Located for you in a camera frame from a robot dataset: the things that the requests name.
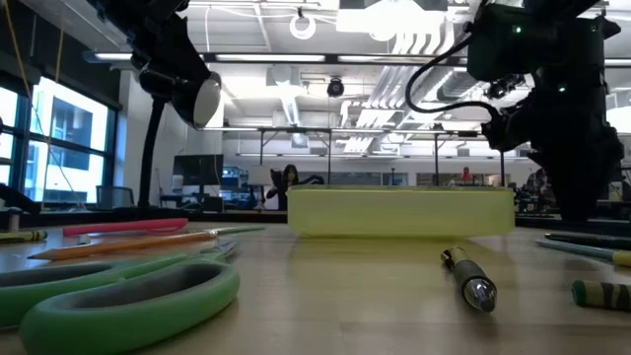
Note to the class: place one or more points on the long ceiling light strip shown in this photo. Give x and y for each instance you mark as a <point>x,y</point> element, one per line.
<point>271,57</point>
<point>148,57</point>
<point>384,59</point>

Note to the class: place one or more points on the orange pencil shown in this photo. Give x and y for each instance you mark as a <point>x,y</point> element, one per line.
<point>123,244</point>

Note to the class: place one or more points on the white shade table lamp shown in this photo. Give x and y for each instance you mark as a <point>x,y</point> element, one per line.
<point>259,175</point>

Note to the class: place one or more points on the small white post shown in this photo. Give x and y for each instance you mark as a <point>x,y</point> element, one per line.
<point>16,222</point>

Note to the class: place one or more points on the black computer monitor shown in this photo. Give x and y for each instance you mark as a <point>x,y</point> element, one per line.
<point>197,170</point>

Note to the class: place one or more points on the black background gantry frame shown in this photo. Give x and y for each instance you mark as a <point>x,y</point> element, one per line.
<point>296,130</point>

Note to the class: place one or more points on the yellow translucent supply box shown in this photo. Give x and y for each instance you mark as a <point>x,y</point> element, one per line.
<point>394,212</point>

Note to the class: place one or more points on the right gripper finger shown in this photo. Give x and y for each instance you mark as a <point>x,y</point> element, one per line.
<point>557,187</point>
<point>596,187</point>

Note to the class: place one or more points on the black desk lamp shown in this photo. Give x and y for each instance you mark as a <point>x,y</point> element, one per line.
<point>197,103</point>

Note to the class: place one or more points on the blue pencil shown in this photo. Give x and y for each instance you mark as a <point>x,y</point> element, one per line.
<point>581,250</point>

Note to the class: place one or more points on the black ceiling dome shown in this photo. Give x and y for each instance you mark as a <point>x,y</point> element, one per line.
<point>335,88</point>

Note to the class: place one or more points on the yellow-green crayon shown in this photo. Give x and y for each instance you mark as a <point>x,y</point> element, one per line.
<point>24,236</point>

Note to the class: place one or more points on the clear pen black grip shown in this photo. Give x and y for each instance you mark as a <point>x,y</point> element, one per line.
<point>468,276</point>

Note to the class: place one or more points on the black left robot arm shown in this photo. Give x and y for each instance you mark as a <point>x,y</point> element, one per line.
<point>158,39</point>

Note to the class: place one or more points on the large window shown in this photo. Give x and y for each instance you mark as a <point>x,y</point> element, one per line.
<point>69,148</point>

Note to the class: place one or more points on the person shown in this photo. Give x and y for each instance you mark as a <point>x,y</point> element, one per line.
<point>291,190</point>
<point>466,175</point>

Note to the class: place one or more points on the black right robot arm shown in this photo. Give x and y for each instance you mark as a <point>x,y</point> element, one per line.
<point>542,44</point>

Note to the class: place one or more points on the red marker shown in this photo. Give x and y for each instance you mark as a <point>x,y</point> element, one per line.
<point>123,227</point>

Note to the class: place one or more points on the grey mesh chair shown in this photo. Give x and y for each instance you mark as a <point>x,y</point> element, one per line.
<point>114,197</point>

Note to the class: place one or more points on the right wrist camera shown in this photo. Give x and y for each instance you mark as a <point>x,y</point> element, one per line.
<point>503,86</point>

